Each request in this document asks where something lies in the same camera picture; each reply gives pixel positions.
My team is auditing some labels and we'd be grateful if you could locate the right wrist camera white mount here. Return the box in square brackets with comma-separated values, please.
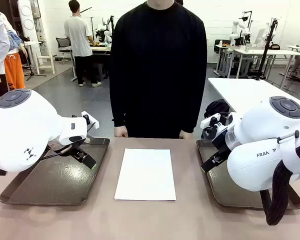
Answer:
[200, 112, 229, 131]

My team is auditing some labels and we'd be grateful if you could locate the man in white t-shirt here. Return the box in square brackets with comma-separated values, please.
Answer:
[64, 0, 103, 88]

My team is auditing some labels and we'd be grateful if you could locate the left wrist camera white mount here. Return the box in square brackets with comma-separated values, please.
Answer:
[81, 111, 100, 130]

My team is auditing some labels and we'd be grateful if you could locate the black padded office chair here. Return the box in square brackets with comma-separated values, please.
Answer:
[214, 38, 231, 55]

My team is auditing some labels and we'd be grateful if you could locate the person in orange trousers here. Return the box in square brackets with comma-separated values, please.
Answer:
[3, 17, 28, 92]

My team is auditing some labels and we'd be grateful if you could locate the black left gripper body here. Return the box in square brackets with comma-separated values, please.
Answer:
[62, 139, 89, 156]

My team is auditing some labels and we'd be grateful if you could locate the long white desk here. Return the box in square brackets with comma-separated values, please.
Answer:
[233, 48, 300, 89]

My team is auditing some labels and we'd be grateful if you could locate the person's right forearm black sleeve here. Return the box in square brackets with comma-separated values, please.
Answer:
[109, 82, 128, 128]

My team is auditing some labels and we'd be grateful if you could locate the person's left forearm black sleeve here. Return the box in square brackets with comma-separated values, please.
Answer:
[182, 82, 208, 134]

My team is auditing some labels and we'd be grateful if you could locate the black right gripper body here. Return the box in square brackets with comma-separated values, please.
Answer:
[209, 124, 232, 156]

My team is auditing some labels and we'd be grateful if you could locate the white wooden stool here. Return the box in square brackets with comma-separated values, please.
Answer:
[35, 49, 56, 75]

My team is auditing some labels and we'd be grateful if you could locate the right arm black cable sleeve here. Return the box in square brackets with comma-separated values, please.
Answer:
[259, 143, 300, 226]

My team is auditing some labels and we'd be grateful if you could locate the person's torso in black sweater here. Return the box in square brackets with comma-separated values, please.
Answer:
[109, 0, 208, 140]

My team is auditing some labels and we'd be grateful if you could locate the white A4 paper stack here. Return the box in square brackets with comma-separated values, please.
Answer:
[114, 148, 177, 202]

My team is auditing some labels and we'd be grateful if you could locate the brown plastic serving tray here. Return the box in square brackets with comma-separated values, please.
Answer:
[196, 138, 300, 210]
[0, 136, 111, 207]

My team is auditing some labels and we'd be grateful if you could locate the white standing air conditioner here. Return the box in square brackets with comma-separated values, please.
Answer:
[16, 0, 45, 51]

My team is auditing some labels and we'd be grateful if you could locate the white-legged wooden-top desk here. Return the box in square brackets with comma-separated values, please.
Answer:
[70, 42, 116, 82]

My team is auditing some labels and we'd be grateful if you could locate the black mesh office chair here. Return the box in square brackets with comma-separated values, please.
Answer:
[55, 36, 74, 63]

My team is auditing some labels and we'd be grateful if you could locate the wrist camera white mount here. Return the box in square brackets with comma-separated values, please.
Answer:
[81, 111, 100, 130]
[200, 112, 229, 131]

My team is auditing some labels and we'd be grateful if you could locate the black camera stand pole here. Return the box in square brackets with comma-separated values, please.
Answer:
[254, 18, 279, 81]

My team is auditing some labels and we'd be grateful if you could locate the person's right hand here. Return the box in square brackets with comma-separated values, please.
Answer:
[114, 125, 129, 138]

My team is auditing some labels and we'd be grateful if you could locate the person's left hand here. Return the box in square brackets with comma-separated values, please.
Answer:
[178, 129, 194, 140]

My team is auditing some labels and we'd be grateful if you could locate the white rectangular table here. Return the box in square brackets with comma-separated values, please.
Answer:
[207, 77, 300, 117]

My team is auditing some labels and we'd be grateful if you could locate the black bag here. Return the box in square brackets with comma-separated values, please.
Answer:
[203, 99, 232, 120]

